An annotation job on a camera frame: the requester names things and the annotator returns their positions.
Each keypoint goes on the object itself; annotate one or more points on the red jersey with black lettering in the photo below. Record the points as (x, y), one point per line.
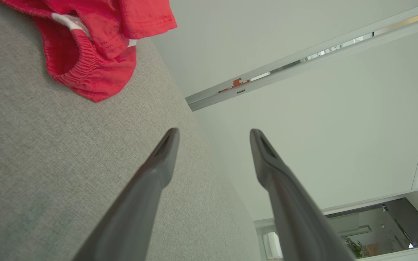
(143, 18)

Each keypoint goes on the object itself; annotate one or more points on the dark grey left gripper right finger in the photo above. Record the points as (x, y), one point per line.
(292, 217)

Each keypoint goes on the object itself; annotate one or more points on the grey aluminium partition post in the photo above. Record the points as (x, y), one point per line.
(209, 98)

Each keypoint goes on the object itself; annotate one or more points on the white plastic box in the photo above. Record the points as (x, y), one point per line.
(272, 245)

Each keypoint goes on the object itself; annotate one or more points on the green potted plant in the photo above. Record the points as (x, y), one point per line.
(356, 248)

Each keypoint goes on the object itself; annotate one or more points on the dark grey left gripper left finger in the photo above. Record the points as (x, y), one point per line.
(136, 210)

